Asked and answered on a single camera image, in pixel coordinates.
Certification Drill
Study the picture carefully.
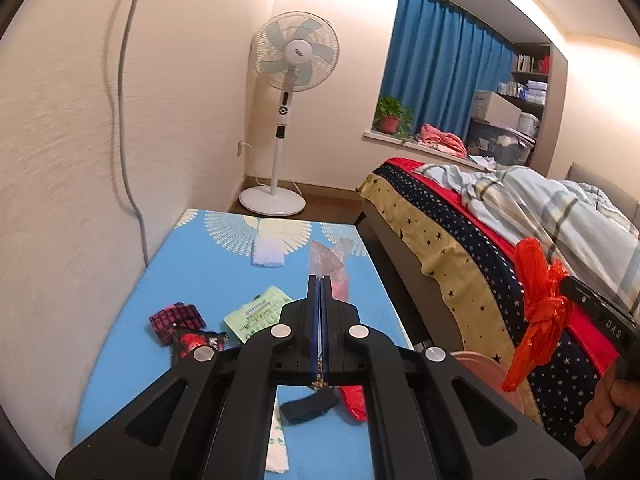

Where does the striped plaid quilt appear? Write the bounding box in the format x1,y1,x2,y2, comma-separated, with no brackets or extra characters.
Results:
425,162,640,321

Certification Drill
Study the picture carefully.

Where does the pink black checkered packet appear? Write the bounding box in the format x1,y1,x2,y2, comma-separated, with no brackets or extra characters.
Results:
149,302,207,347

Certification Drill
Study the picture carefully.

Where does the black red snack packet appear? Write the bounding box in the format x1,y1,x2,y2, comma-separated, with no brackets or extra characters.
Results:
171,327,231,363

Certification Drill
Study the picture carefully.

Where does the grey wall cable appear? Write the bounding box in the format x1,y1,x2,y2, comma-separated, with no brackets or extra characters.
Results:
102,0,156,267

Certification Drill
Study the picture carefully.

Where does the clear storage bin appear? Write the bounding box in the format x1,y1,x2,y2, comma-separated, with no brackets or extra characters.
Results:
467,119,536,167

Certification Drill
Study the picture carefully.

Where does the black strip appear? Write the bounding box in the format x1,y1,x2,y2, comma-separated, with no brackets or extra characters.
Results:
279,389,338,426

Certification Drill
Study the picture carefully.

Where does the clear plastic wrapper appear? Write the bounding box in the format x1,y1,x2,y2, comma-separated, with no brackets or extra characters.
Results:
309,239,353,303

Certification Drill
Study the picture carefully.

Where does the grey headboard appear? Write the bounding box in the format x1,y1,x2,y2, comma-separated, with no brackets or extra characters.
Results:
565,162,640,221

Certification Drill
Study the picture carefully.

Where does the white cardboard box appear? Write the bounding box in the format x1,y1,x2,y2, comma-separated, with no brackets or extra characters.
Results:
472,90,526,126

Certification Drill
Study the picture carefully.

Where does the green white paper packet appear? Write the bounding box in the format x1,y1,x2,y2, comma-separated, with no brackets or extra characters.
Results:
223,286,293,346

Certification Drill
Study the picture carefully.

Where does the white windowsill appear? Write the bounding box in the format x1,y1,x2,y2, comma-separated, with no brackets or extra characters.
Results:
362,130,493,171

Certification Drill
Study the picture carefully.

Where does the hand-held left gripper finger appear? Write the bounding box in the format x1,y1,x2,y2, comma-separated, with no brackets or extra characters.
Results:
55,275,321,480
321,276,586,480

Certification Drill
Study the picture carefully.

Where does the pink cloth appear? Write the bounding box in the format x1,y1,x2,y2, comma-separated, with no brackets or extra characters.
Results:
415,123,468,157

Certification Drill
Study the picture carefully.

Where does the potted green plant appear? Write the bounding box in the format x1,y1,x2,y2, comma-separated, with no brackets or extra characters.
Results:
372,96,415,138

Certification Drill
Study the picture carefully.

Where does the white lavender small towel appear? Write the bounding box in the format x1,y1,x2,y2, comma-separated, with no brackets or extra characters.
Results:
250,234,288,268

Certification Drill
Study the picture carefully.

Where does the orange plastic bag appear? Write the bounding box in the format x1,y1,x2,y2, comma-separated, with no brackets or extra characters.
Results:
502,237,576,393

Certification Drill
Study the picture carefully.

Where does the person's right hand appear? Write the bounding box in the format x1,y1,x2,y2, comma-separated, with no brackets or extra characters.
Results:
574,360,632,447

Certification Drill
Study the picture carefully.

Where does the blue printed mat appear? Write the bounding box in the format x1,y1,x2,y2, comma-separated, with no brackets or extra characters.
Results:
72,208,416,480

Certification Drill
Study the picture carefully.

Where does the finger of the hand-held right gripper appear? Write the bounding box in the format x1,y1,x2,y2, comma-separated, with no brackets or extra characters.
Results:
559,275,597,314

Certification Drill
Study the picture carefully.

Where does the bed with star blanket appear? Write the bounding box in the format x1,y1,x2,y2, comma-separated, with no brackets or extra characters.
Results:
359,157,626,441

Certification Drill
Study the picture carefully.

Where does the wooden bookshelf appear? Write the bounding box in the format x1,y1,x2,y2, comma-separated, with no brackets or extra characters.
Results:
500,42,553,116

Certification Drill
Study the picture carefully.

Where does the white green printed wrapper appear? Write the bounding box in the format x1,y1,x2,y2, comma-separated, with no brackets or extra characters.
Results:
265,400,291,473

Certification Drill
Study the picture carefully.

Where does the white standing fan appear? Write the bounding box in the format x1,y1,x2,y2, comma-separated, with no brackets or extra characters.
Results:
238,11,340,218

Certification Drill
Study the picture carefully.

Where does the pink round bin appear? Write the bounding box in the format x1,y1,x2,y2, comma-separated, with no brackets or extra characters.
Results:
450,351,526,416

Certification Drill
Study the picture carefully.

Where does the blue curtain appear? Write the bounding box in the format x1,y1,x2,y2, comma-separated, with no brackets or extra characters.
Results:
381,0,516,143

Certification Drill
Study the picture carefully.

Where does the red wrapper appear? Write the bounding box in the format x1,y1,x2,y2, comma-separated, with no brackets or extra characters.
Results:
339,385,368,422

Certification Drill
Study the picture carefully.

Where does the dark bed frame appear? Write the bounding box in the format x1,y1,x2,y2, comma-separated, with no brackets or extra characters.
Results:
357,200,466,356

